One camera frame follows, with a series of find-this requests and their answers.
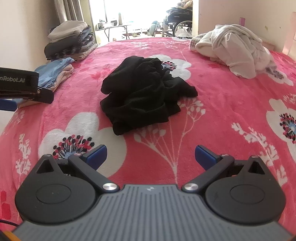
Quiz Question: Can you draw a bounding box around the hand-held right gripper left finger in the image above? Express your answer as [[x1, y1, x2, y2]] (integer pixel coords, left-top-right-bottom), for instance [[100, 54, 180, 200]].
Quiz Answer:
[[33, 144, 121, 193]]

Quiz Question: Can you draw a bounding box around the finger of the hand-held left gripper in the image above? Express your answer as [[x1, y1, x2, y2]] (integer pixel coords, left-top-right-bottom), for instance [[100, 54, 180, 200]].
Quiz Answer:
[[0, 87, 55, 104], [0, 99, 18, 112]]

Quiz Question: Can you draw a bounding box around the pink floral blanket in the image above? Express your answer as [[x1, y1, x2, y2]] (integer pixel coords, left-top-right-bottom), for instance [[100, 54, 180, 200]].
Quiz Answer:
[[0, 37, 296, 234]]

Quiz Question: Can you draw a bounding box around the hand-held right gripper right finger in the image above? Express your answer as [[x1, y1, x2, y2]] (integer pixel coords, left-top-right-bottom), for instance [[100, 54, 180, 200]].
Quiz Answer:
[[181, 145, 269, 193]]

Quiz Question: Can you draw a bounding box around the black cable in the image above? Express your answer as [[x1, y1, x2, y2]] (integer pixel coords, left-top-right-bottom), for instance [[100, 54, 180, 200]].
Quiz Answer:
[[0, 219, 20, 227]]

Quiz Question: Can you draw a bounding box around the blue folded garment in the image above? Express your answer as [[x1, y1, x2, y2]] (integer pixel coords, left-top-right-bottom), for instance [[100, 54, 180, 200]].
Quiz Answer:
[[35, 57, 75, 90]]

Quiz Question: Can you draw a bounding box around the folding table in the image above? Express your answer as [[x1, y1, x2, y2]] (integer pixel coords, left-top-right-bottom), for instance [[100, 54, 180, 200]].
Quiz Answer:
[[95, 23, 132, 42]]

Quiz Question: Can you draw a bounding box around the beige curtain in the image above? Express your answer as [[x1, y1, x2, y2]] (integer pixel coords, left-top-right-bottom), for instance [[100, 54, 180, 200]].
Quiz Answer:
[[53, 0, 90, 25]]

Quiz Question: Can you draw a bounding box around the checkered cloth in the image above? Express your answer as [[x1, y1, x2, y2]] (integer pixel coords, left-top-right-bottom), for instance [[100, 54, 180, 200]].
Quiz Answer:
[[190, 34, 208, 50]]

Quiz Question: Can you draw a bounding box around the wheelchair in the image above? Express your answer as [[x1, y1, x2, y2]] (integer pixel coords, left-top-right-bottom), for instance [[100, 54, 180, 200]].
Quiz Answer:
[[162, 0, 193, 37]]

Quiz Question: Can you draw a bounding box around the cream nightstand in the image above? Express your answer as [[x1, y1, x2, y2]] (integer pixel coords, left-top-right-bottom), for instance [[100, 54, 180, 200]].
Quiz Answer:
[[261, 39, 285, 52]]

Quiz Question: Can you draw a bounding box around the white crumpled clothes pile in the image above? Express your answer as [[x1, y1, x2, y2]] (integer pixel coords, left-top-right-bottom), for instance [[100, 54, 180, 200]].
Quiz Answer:
[[195, 24, 272, 79]]

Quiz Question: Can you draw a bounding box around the black shirt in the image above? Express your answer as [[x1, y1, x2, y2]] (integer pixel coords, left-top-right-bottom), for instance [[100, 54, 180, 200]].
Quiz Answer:
[[100, 56, 199, 136]]

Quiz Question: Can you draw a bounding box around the stack of folded clothes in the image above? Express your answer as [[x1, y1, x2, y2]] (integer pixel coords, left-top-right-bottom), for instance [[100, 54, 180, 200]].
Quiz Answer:
[[44, 20, 99, 61]]

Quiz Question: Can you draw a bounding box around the pale green chair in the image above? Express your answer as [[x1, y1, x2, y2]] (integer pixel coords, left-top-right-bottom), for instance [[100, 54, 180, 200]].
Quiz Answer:
[[149, 21, 160, 37]]

